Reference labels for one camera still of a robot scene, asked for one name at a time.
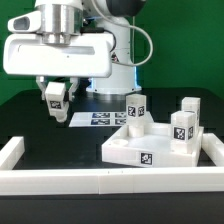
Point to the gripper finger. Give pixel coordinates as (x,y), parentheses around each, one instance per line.
(74,84)
(42,85)

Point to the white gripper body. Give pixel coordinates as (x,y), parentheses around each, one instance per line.
(87,55)

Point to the white square tabletop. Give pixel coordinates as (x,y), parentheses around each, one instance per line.
(154,149)

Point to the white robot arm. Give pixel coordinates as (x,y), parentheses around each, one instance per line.
(62,19)

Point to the white U-shaped obstacle fence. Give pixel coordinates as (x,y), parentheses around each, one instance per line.
(101,181)

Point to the white marker base plate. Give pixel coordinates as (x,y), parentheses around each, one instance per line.
(87,119)

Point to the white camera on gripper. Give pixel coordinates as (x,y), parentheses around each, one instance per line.
(27,23)

